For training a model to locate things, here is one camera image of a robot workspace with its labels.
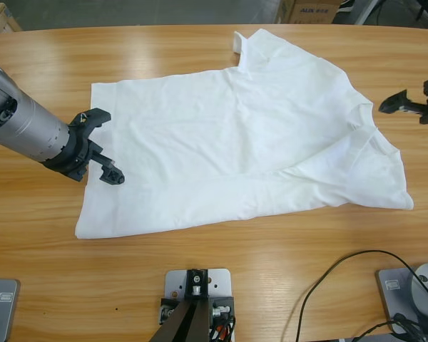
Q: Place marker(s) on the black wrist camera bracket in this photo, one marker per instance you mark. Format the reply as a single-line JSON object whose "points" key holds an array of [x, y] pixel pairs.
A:
{"points": [[96, 115]]}

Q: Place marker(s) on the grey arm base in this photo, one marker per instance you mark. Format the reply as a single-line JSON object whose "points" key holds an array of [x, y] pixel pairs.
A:
{"points": [[3, 313], [396, 303]]}

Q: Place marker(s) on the white mounting block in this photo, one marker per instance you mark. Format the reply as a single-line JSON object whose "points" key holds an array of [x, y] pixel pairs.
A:
{"points": [[221, 281]]}

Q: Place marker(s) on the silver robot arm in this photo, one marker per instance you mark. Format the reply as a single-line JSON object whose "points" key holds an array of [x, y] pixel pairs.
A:
{"points": [[21, 121]]}

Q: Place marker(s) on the white t-shirt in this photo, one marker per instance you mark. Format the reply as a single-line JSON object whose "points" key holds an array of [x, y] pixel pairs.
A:
{"points": [[217, 142]]}

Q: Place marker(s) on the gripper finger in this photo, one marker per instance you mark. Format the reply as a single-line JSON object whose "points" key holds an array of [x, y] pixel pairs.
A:
{"points": [[112, 176], [392, 103]]}

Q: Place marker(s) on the dark camera post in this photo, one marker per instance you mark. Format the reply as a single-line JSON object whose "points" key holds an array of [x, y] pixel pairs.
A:
{"points": [[185, 320]]}

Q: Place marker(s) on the cardboard box blue print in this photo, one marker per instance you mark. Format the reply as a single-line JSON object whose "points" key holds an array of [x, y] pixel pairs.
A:
{"points": [[306, 16]]}

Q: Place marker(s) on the white metal frame leg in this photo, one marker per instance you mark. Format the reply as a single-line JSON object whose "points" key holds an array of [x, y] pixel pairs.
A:
{"points": [[365, 12]]}

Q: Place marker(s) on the black corner bracket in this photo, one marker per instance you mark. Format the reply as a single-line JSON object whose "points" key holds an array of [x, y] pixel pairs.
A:
{"points": [[223, 303], [165, 306]]}

